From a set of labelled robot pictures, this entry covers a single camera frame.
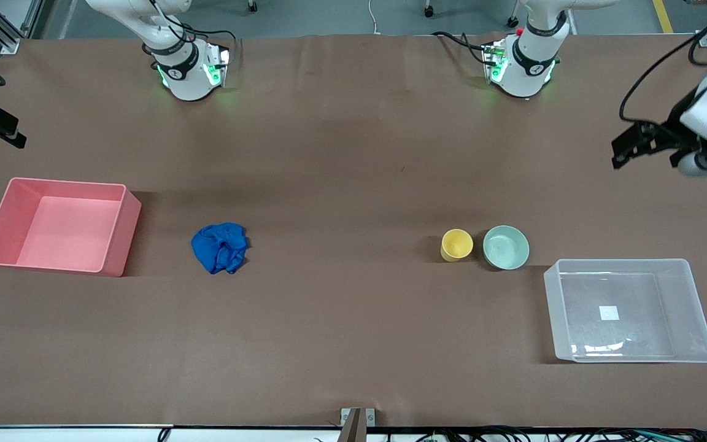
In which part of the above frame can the light green bowl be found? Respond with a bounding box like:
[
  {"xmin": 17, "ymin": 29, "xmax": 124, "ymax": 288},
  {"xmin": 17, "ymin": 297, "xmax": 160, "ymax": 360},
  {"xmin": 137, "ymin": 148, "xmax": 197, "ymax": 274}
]
[{"xmin": 482, "ymin": 225, "xmax": 530, "ymax": 271}]

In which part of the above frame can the yellow plastic cup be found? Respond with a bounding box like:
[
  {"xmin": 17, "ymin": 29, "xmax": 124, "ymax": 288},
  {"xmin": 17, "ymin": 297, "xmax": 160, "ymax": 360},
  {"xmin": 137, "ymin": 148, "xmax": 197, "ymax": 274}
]
[{"xmin": 440, "ymin": 228, "xmax": 474, "ymax": 263}]

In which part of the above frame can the blue cloth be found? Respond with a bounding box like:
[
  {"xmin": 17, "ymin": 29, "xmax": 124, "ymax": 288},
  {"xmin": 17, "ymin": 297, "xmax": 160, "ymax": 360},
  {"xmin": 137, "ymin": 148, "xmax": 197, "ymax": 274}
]
[{"xmin": 191, "ymin": 222, "xmax": 250, "ymax": 275}]

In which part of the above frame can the pink plastic box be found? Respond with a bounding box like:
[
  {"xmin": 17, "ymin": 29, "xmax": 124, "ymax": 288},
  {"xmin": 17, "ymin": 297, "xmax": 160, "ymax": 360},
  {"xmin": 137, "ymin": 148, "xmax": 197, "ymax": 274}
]
[{"xmin": 0, "ymin": 177, "xmax": 142, "ymax": 277}]

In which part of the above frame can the clear plastic box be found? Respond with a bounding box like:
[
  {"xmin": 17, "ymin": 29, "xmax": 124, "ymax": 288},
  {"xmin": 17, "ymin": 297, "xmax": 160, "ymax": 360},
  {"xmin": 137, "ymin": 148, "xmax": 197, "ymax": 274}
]
[{"xmin": 543, "ymin": 258, "xmax": 707, "ymax": 364}]

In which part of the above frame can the brown table cover sheet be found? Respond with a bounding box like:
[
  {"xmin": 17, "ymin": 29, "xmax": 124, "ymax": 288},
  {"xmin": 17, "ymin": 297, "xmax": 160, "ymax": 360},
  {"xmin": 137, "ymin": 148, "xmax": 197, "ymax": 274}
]
[{"xmin": 0, "ymin": 34, "xmax": 707, "ymax": 428}]

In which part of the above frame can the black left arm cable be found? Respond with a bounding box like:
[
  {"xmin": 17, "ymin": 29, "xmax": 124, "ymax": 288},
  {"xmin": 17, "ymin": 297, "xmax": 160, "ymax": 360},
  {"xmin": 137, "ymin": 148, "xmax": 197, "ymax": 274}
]
[{"xmin": 619, "ymin": 0, "xmax": 707, "ymax": 123}]

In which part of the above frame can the black left base cable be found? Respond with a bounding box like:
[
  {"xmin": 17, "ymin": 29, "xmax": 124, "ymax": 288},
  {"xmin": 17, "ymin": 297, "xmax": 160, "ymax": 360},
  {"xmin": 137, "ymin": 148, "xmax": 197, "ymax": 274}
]
[{"xmin": 431, "ymin": 30, "xmax": 490, "ymax": 66}]

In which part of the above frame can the black base cable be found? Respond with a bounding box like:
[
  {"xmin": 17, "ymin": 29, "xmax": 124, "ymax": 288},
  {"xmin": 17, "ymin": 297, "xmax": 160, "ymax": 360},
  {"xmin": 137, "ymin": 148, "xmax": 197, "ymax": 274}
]
[
  {"xmin": 431, "ymin": 30, "xmax": 490, "ymax": 66},
  {"xmin": 142, "ymin": 0, "xmax": 239, "ymax": 59}
]

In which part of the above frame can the black right base cable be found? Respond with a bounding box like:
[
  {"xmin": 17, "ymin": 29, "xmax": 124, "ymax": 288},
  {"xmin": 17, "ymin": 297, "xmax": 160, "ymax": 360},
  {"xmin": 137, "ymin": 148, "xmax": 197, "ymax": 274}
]
[{"xmin": 142, "ymin": 0, "xmax": 239, "ymax": 59}]

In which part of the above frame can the grey metal table bracket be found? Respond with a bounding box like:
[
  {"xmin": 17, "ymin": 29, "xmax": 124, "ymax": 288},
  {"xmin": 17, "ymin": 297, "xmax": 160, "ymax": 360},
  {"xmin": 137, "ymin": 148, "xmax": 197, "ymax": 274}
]
[{"xmin": 339, "ymin": 408, "xmax": 376, "ymax": 442}]

